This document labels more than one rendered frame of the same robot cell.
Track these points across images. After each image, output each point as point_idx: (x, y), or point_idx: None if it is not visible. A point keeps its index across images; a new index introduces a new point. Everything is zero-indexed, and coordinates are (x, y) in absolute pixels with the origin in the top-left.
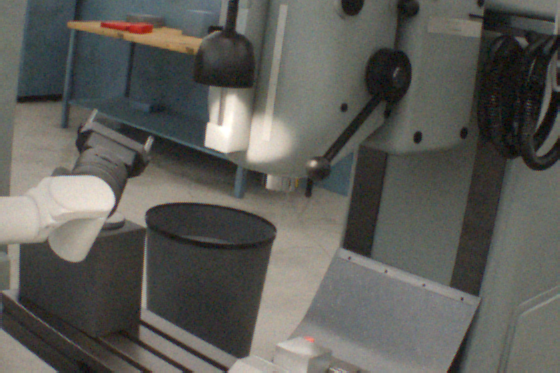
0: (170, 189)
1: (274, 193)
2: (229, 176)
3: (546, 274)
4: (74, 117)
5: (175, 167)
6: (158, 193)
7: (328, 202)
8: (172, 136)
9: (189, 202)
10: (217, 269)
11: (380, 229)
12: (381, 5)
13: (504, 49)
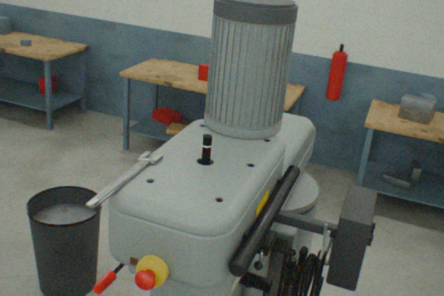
0: (9, 132)
1: (68, 121)
2: (40, 113)
3: None
4: None
5: (7, 113)
6: (3, 138)
7: (98, 121)
8: (1, 98)
9: (47, 189)
10: (77, 234)
11: None
12: (237, 290)
13: (293, 274)
